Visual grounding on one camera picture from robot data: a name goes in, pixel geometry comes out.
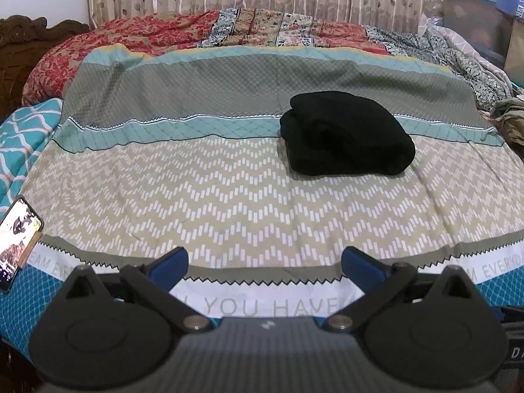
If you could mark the clear plastic storage bin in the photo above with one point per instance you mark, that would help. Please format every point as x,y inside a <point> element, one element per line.
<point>475,28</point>

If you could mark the smartphone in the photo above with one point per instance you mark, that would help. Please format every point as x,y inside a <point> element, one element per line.
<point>18,241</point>

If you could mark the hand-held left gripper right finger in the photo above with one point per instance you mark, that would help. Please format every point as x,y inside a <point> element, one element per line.
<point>361,271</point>

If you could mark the patterned zigzag bed sheet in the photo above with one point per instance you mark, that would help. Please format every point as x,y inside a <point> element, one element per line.
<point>229,196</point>

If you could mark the carved wooden headboard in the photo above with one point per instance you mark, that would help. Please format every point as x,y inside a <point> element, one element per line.
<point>24,49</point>

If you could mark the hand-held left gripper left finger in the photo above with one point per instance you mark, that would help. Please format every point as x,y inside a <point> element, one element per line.
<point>170,265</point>

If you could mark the black pants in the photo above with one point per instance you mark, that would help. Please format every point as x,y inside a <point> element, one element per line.
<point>348,135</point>

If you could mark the cardboard box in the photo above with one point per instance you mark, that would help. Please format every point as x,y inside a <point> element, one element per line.
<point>516,49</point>

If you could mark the red floral quilt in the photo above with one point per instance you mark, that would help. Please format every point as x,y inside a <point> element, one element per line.
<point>155,32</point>

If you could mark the teal lattice print cloth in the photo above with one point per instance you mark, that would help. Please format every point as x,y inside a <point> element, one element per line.
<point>24,139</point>

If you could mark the olive crumpled cloth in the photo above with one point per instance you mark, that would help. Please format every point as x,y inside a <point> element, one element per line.
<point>509,120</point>

